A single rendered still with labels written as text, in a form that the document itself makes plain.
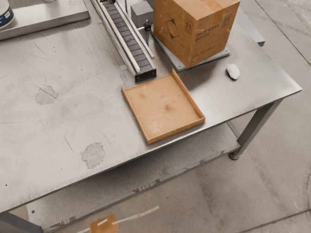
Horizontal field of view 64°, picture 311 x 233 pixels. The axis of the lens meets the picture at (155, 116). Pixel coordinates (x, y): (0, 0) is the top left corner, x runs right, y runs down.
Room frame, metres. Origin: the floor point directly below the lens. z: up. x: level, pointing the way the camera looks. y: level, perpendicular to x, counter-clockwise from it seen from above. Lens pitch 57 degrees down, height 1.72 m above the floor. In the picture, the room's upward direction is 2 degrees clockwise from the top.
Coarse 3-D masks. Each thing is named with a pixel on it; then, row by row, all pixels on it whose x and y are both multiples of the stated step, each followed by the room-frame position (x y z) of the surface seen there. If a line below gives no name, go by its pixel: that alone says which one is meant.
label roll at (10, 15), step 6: (0, 0) 1.11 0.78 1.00; (6, 0) 1.16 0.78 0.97; (0, 6) 1.09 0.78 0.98; (6, 6) 1.12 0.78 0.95; (0, 12) 1.07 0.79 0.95; (6, 12) 1.10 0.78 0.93; (12, 12) 1.15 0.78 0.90; (0, 18) 1.06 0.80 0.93; (6, 18) 1.09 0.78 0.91; (12, 18) 1.12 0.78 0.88; (0, 24) 1.05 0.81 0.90; (6, 24) 1.07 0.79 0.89
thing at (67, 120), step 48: (144, 0) 1.42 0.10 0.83; (0, 48) 0.95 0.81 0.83; (48, 48) 0.97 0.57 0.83; (96, 48) 0.98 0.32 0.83; (144, 48) 1.00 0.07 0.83; (240, 48) 1.02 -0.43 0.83; (0, 96) 0.65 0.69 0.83; (48, 96) 0.66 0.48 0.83; (96, 96) 0.67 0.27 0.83; (192, 96) 0.69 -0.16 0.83; (240, 96) 0.70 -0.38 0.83; (288, 96) 0.73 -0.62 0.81; (0, 144) 0.42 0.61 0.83; (48, 144) 0.42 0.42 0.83; (96, 144) 0.43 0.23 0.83; (144, 144) 0.44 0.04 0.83; (0, 192) 0.23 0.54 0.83; (48, 192) 0.24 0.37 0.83
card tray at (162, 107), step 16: (160, 80) 0.77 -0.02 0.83; (176, 80) 0.78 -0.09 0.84; (128, 96) 0.67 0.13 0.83; (144, 96) 0.68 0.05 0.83; (160, 96) 0.68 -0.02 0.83; (176, 96) 0.69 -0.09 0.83; (144, 112) 0.59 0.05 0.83; (160, 112) 0.59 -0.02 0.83; (176, 112) 0.60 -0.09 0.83; (192, 112) 0.60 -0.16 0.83; (144, 128) 0.51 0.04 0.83; (160, 128) 0.52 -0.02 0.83; (176, 128) 0.50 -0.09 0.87
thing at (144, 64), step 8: (96, 0) 1.32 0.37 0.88; (112, 8) 1.25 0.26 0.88; (112, 16) 1.18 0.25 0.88; (120, 16) 1.18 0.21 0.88; (120, 24) 1.12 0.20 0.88; (120, 32) 1.05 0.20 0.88; (128, 32) 1.05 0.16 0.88; (128, 40) 0.99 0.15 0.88; (136, 40) 0.99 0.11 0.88; (128, 48) 0.94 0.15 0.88; (136, 48) 0.94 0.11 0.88; (128, 56) 0.88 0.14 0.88; (136, 56) 0.88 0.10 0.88; (144, 56) 0.88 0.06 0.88; (144, 64) 0.83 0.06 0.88; (136, 72) 0.78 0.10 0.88; (144, 72) 0.78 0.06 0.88
